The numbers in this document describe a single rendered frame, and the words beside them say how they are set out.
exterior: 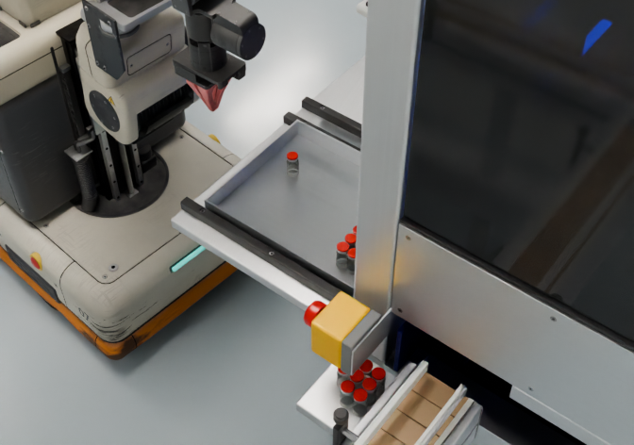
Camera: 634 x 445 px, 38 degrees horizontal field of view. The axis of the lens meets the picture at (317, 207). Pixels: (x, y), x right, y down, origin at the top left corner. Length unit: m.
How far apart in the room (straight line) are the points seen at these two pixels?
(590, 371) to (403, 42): 0.46
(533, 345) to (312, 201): 0.59
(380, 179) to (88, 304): 1.32
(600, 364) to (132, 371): 1.59
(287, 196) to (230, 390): 0.91
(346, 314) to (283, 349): 1.22
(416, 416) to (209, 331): 1.29
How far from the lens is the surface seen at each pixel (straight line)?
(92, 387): 2.50
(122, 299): 2.31
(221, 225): 1.57
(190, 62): 1.46
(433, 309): 1.24
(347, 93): 1.84
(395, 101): 1.03
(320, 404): 1.38
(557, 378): 1.20
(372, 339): 1.30
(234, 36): 1.34
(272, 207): 1.61
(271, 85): 3.23
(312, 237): 1.57
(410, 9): 0.95
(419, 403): 1.33
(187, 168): 2.56
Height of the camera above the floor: 2.07
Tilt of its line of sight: 47 degrees down
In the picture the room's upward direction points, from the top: straight up
